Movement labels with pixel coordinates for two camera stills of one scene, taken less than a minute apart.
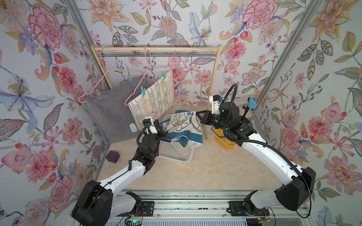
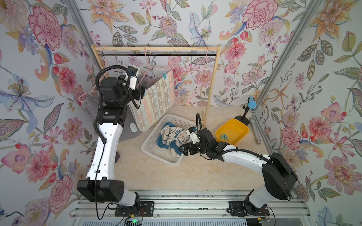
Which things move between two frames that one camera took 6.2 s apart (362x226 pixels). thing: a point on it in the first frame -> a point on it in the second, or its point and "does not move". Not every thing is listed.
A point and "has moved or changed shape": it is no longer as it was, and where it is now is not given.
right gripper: (207, 120) -> (186, 146)
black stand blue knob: (243, 119) does not move
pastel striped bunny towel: (159, 98) does not move
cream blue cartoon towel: (183, 127) has moved or changed shape
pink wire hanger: (172, 105) -> (201, 77)
